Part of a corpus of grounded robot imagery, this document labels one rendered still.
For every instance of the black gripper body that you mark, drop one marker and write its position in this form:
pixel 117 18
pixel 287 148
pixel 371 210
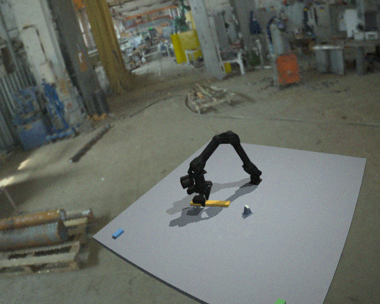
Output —
pixel 202 189

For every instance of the yellow bar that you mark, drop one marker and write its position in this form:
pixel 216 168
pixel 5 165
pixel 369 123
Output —
pixel 214 203

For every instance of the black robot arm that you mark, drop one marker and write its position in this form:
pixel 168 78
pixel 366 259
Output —
pixel 198 164

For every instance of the green cube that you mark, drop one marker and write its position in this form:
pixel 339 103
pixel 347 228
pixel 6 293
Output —
pixel 280 301

